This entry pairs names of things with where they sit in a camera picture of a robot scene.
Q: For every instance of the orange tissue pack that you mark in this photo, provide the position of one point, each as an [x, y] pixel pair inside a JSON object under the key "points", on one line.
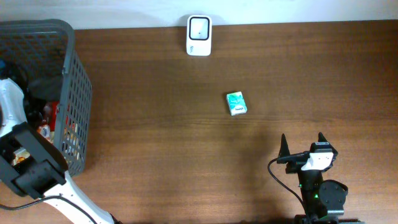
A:
{"points": [[44, 131]]}

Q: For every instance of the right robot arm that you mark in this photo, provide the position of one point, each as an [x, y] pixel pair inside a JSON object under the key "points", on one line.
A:
{"points": [[322, 200]]}

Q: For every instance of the grey plastic mesh basket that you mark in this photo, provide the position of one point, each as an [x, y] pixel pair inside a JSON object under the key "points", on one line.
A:
{"points": [[44, 51]]}

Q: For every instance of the red snack bag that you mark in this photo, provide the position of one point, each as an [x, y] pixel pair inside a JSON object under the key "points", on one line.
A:
{"points": [[50, 112]]}

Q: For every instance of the yellow wet wipes pack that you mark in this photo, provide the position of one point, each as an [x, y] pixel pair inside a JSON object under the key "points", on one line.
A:
{"points": [[20, 155]]}

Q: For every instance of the green tissue pack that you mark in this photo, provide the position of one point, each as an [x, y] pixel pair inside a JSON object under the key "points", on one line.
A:
{"points": [[236, 103]]}

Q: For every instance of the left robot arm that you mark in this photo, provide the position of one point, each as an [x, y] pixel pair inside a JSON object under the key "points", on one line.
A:
{"points": [[31, 166]]}

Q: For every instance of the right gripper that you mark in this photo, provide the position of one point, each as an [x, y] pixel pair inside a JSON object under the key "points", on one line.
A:
{"points": [[296, 162]]}

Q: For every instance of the white barcode scanner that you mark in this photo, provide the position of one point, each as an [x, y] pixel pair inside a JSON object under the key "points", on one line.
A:
{"points": [[199, 35]]}

